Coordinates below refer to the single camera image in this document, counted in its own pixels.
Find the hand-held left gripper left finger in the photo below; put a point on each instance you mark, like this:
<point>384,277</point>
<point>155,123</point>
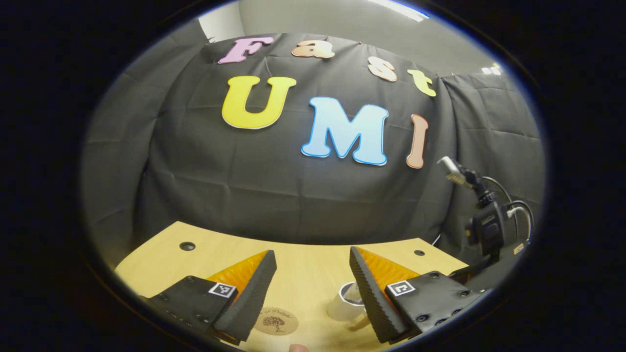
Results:
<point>254,293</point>

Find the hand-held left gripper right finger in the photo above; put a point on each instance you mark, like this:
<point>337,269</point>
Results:
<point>372,298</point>

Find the light wooden desktop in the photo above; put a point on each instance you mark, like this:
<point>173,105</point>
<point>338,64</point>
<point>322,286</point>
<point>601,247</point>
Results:
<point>303,274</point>

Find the black backdrop cloth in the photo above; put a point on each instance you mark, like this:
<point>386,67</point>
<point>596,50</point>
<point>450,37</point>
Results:
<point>274,195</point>

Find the small ceiling light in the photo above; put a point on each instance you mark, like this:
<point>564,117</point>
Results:
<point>491,68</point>

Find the ceiling light panel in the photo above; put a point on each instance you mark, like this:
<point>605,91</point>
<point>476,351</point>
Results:
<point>398,9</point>

